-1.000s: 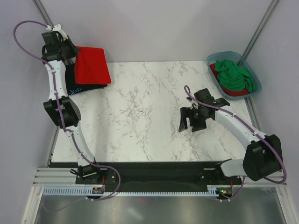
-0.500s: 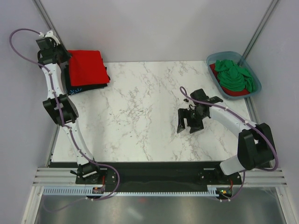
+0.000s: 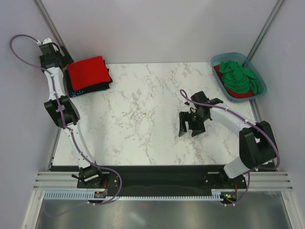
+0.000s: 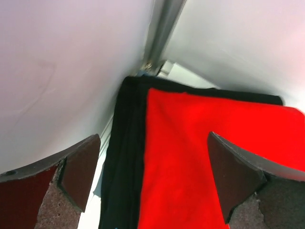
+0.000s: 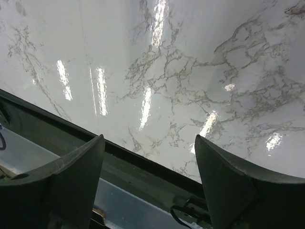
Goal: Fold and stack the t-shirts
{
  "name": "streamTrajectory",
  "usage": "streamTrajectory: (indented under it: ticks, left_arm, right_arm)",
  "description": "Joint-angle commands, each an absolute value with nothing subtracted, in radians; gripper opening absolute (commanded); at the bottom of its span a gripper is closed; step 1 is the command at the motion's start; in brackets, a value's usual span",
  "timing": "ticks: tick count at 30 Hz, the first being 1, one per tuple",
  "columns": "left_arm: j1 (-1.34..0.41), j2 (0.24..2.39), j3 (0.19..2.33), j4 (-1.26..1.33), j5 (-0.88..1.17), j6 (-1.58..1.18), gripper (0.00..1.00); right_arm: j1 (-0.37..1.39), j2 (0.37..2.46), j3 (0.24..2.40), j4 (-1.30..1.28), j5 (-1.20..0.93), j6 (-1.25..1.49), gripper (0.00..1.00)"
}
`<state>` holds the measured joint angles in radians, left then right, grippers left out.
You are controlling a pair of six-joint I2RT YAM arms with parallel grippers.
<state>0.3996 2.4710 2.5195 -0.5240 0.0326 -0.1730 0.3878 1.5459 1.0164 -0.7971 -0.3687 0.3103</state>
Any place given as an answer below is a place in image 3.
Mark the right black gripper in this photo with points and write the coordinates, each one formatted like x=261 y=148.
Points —
x=185 y=116

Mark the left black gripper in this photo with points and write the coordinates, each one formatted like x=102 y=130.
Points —
x=58 y=54

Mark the red t shirt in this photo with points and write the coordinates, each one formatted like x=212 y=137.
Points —
x=88 y=73
x=230 y=92

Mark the blue plastic basin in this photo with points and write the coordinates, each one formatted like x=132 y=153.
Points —
x=242 y=59

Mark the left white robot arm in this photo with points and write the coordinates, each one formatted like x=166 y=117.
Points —
x=64 y=113

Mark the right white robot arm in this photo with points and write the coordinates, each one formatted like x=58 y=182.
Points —
x=256 y=140

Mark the red t shirt in basin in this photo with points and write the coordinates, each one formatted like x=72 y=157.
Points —
x=230 y=92

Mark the folded black t shirt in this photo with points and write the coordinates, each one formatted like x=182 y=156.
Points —
x=71 y=93

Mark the green t shirt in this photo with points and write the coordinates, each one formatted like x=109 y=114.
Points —
x=239 y=79

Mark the left aluminium frame post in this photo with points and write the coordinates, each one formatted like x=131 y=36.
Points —
x=51 y=26

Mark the aluminium frame post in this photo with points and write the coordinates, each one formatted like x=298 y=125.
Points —
x=51 y=26
x=267 y=25

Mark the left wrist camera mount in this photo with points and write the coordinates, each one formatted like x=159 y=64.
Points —
x=46 y=41

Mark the white slotted cable duct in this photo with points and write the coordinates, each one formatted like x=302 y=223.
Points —
x=95 y=196

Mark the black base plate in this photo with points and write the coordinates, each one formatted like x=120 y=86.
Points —
x=168 y=191

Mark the aluminium rail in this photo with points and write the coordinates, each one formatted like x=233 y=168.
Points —
x=260 y=181

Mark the right aluminium frame post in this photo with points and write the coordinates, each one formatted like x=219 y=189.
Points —
x=267 y=25

